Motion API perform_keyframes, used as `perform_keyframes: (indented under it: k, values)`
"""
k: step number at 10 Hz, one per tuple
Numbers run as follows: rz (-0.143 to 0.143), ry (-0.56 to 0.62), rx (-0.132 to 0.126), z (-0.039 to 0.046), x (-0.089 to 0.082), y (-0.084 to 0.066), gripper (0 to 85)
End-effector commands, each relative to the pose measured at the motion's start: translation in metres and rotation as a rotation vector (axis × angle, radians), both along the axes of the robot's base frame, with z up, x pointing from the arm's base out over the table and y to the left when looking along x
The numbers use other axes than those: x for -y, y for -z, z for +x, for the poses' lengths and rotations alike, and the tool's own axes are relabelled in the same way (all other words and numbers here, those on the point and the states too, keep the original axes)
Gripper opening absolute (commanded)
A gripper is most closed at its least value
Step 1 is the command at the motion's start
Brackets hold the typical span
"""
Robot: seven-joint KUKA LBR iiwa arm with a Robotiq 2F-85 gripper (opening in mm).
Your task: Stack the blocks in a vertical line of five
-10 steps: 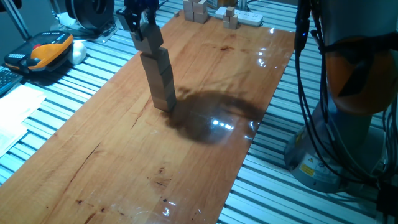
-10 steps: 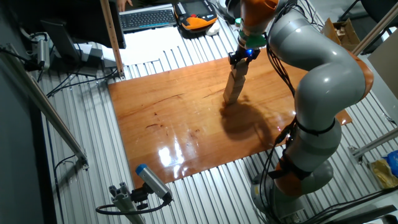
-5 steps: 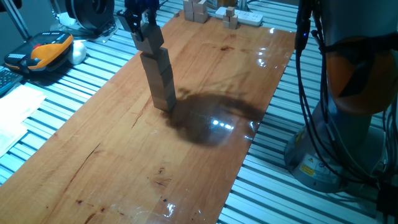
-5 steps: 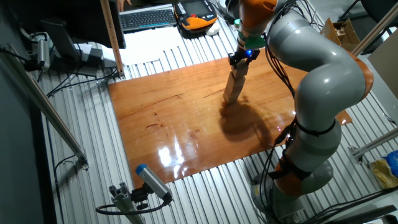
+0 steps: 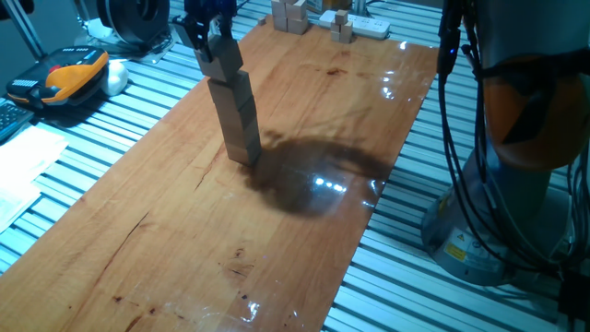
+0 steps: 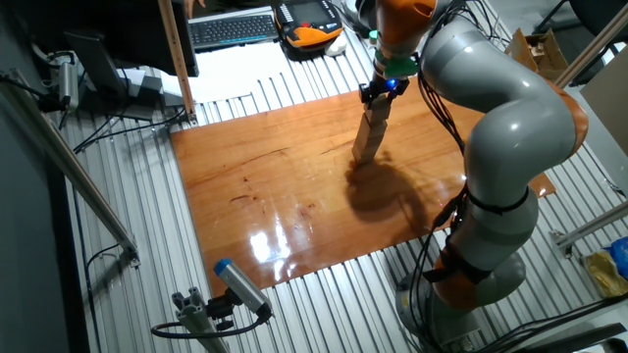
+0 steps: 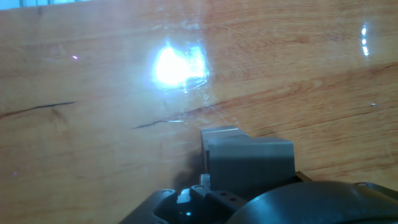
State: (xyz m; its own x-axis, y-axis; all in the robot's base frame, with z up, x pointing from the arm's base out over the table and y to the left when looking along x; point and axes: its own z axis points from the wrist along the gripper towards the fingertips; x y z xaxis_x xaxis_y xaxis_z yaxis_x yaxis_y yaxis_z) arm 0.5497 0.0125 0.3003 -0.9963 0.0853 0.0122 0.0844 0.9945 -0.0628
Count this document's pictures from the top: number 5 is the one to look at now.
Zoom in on black round spool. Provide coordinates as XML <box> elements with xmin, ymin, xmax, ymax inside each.
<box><xmin>95</xmin><ymin>0</ymin><xmax>171</xmax><ymax>47</ymax></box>

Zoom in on small stacked wood pieces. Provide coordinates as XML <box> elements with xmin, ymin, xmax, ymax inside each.
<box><xmin>329</xmin><ymin>8</ymin><xmax>355</xmax><ymax>45</ymax></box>

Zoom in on light wooden cube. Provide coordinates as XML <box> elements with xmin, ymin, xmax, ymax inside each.
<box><xmin>224</xmin><ymin>137</ymin><xmax>263</xmax><ymax>167</ymax></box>
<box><xmin>214</xmin><ymin>95</ymin><xmax>258</xmax><ymax>133</ymax></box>
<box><xmin>206</xmin><ymin>69</ymin><xmax>254</xmax><ymax>112</ymax></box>
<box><xmin>195</xmin><ymin>34</ymin><xmax>244</xmax><ymax>85</ymax></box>
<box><xmin>220</xmin><ymin>117</ymin><xmax>260</xmax><ymax>148</ymax></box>

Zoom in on black computer keyboard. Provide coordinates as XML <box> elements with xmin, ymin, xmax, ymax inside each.
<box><xmin>0</xmin><ymin>96</ymin><xmax>36</xmax><ymax>142</ymax></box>

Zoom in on thin grey metal rod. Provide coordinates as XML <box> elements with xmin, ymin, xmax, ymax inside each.
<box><xmin>73</xmin><ymin>0</ymin><xmax>93</xmax><ymax>31</ymax></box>

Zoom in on grey metal strut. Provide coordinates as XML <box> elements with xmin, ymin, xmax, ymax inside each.
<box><xmin>2</xmin><ymin>0</ymin><xmax>47</xmax><ymax>60</ymax></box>

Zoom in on white computer mouse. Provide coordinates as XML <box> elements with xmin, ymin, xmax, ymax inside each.
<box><xmin>100</xmin><ymin>60</ymin><xmax>130</xmax><ymax>97</ymax></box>

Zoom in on stacked wooden block pile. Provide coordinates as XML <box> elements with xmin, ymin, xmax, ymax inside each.
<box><xmin>270</xmin><ymin>0</ymin><xmax>309</xmax><ymax>36</ymax></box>

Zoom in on white paper sheets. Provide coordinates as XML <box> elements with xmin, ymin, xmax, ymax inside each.
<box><xmin>0</xmin><ymin>124</ymin><xmax>70</xmax><ymax>234</ymax></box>

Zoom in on orange and black teach pendant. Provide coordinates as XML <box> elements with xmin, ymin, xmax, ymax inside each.
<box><xmin>5</xmin><ymin>44</ymin><xmax>111</xmax><ymax>110</ymax></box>

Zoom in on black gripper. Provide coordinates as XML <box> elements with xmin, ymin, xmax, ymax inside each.
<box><xmin>172</xmin><ymin>0</ymin><xmax>239</xmax><ymax>64</ymax></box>

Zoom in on glossy brown wooden board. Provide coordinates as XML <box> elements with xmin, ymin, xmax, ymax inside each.
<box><xmin>0</xmin><ymin>16</ymin><xmax>439</xmax><ymax>332</ymax></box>

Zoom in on white power strip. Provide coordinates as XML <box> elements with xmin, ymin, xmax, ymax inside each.
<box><xmin>318</xmin><ymin>9</ymin><xmax>392</xmax><ymax>42</ymax></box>

